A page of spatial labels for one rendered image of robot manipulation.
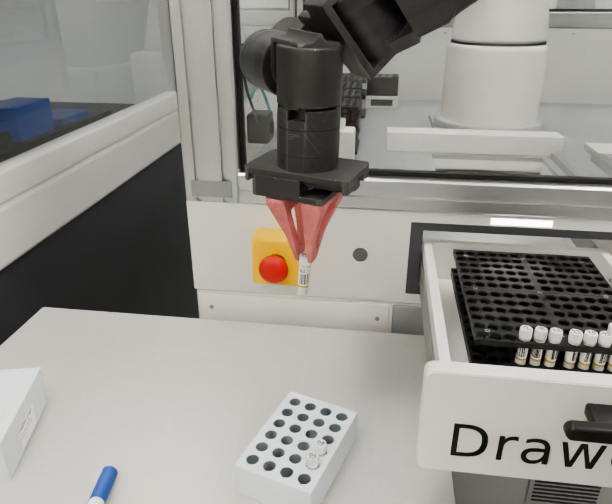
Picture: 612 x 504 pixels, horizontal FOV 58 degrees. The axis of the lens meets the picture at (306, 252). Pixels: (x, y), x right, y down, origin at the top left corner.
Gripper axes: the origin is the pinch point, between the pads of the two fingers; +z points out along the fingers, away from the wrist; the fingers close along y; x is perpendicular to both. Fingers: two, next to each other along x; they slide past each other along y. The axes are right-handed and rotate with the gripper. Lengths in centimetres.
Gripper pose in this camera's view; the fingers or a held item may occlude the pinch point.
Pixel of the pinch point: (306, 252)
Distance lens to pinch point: 55.6
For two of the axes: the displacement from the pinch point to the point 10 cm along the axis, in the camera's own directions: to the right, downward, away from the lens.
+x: -3.9, 4.0, -8.3
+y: -9.2, -1.9, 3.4
